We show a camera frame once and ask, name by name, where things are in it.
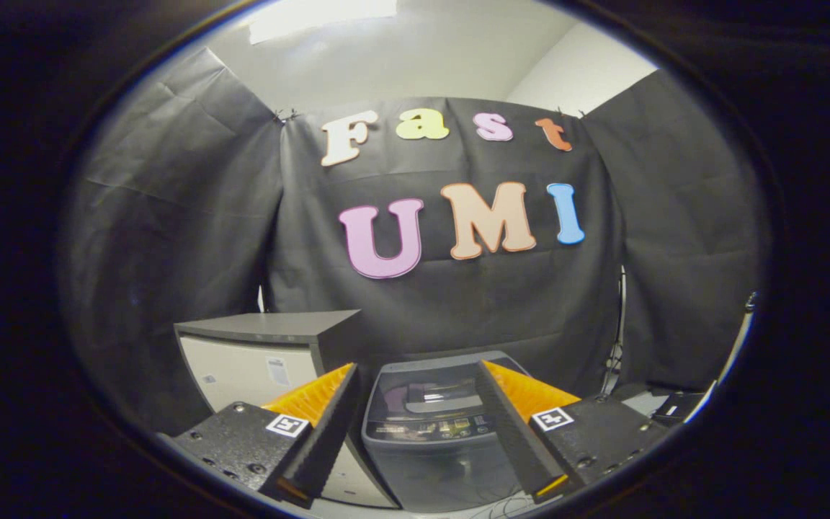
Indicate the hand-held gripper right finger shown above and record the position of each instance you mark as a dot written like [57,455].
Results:
[512,436]

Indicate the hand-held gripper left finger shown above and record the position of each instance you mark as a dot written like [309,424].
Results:
[327,436]

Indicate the grey washing machine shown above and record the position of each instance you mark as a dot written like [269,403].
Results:
[444,468]

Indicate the white cabinet with grey top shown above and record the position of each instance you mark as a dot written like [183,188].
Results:
[242,367]

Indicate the black backdrop cloth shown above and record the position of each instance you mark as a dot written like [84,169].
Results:
[530,310]

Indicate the black light stand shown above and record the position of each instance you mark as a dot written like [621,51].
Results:
[615,331]

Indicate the black box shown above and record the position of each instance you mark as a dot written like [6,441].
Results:
[678,407]

